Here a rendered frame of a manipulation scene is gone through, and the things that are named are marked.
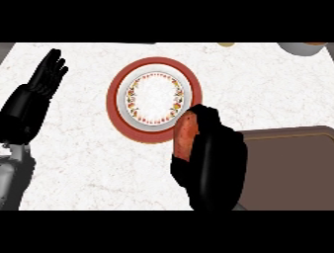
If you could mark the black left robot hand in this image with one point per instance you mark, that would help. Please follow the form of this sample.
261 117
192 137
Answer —
27 102

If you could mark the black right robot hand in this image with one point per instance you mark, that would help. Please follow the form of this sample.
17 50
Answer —
217 158

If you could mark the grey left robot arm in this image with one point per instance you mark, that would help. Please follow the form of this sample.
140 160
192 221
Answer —
0 178

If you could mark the brown tray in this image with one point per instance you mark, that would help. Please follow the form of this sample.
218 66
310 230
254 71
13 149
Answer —
295 171

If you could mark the white floral-rimmed plate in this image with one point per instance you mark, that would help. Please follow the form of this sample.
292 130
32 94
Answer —
153 97

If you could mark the red round placemat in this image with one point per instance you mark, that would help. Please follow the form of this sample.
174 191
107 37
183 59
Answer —
119 108

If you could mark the tan round object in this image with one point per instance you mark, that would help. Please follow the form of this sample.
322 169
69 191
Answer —
226 44

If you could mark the grey round pot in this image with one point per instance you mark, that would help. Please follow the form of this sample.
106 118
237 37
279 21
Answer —
301 48

